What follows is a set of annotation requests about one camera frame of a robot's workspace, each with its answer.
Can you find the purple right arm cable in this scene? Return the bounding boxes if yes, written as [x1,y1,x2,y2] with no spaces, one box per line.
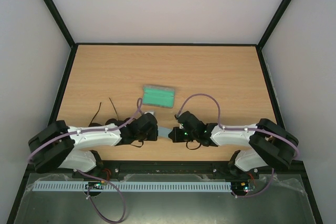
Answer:
[174,93,301,198]

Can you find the black right frame post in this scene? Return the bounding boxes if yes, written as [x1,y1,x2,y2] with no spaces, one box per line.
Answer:
[257,0,292,50]

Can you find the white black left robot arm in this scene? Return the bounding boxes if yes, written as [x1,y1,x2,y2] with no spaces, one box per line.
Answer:
[28,113,158,174]

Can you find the light blue cleaning cloth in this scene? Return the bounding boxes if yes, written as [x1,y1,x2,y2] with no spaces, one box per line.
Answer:
[157,126,173,138]

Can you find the light blue slotted cable duct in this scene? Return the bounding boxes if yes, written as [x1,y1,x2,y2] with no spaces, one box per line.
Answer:
[32,181,232,193]

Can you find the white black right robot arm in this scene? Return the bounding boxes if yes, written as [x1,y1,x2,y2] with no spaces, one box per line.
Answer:
[168,111,299,178]

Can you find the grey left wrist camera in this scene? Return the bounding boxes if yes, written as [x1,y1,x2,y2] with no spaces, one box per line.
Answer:
[145,111,155,116]

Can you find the grey glasses case green lining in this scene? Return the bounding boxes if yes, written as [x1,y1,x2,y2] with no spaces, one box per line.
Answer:
[142,85,175,108]

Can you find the black front mounting rail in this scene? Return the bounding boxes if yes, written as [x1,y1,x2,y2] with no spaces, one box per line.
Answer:
[26,158,307,183]

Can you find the black sunglasses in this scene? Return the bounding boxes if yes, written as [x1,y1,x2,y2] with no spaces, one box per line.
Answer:
[88,97,120,127]

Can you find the black enclosure frame post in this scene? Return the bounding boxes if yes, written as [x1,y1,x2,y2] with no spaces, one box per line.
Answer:
[43,0,76,48]

